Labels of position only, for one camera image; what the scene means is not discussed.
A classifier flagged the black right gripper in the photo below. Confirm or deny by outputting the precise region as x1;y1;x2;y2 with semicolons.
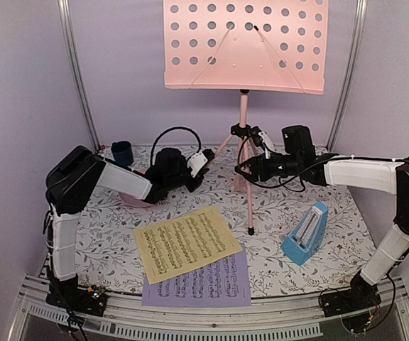
235;153;301;183

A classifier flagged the yellow sheet music page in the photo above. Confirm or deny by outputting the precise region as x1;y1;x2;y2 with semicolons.
133;206;242;284

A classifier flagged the pink music stand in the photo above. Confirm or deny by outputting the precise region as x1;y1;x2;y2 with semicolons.
163;0;329;235

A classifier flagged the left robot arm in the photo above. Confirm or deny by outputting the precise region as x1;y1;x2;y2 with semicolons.
43;146;214;308

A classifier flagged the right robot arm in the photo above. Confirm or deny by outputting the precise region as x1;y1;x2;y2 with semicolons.
235;125;409;310

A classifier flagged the pink round plate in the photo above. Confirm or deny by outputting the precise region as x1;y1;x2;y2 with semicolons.
119;193;152;208

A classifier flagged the dark blue cup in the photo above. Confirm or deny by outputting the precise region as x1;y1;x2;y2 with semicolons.
111;141;133;166

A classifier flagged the floral table mat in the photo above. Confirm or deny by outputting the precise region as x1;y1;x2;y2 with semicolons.
75;146;375;298

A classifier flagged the blue metronome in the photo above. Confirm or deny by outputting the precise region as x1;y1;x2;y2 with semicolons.
281;202;328;266

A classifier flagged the purple sheet music page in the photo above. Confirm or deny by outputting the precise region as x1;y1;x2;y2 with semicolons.
141;244;251;308

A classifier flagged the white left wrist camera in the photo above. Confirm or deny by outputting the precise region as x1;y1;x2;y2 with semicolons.
187;148;214;178

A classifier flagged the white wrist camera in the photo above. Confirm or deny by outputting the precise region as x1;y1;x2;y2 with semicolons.
250;126;276;159
187;148;214;178

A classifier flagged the black right camera cable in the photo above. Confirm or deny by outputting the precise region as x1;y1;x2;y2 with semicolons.
236;133;404;193

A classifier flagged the black camera cable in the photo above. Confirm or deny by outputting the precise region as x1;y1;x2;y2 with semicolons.
236;133;404;193
149;126;202;168

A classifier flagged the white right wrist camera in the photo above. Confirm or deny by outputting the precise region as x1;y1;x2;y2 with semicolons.
250;126;276;159

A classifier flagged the black left camera cable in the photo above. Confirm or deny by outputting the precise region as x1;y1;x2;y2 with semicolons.
149;126;202;168

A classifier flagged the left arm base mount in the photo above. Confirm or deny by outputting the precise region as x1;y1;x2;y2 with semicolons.
45;282;108;317

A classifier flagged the aluminium front rail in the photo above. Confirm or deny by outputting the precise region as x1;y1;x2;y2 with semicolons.
9;276;409;340

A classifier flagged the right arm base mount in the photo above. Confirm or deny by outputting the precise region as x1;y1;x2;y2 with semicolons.
318;288;381;317

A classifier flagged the right aluminium frame post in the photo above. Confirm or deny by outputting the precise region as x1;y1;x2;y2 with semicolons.
326;0;368;151

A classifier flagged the aluminium frame post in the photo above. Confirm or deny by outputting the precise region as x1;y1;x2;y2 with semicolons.
326;0;368;151
57;0;101;151

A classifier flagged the left aluminium frame post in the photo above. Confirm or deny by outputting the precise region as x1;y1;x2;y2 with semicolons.
57;0;101;151

